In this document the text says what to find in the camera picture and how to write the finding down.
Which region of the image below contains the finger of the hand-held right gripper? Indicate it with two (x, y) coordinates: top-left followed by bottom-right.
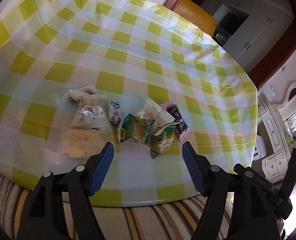
(234, 163), (281, 202)

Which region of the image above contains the black snack packet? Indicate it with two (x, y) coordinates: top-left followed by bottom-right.
(167, 106), (189, 134)

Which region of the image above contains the white ornate dresser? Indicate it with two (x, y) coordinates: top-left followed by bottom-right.
(253, 81), (296, 180)

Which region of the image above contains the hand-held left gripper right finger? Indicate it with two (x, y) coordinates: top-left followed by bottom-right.
(182, 141), (281, 240)

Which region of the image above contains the dark green snack packet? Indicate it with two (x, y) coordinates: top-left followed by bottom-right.
(150, 122), (177, 159)

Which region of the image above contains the clear packet of yellow cake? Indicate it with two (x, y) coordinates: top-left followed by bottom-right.
(63, 129), (109, 158)

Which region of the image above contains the white slatted stool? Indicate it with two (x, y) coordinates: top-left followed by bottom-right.
(253, 135), (267, 160)

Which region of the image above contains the orange chair back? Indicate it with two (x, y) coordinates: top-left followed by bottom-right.
(173, 0), (216, 37)

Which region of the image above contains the pink snack packet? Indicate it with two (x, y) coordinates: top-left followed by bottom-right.
(162, 101), (188, 143)

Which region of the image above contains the olive green snack packet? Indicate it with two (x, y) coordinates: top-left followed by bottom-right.
(133, 116), (155, 150)

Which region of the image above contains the white cabinet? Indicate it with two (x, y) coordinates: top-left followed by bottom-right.
(200, 0), (295, 73)

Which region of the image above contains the clear packet of pale cake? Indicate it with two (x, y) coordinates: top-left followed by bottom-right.
(71, 102), (106, 130)

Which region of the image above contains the black appliance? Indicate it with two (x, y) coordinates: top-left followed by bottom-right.
(217, 12), (248, 34)

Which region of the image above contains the small blue white candy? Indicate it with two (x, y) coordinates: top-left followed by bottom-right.
(106, 102), (122, 125)

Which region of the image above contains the green checked tablecloth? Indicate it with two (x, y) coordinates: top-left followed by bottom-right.
(0, 0), (258, 207)

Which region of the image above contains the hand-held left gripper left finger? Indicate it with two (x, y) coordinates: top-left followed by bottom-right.
(16, 142), (114, 240)

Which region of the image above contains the white flat snack packet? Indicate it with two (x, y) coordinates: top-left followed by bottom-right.
(138, 97), (176, 128)

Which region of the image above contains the small white box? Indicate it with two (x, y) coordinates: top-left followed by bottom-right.
(264, 86), (276, 98)

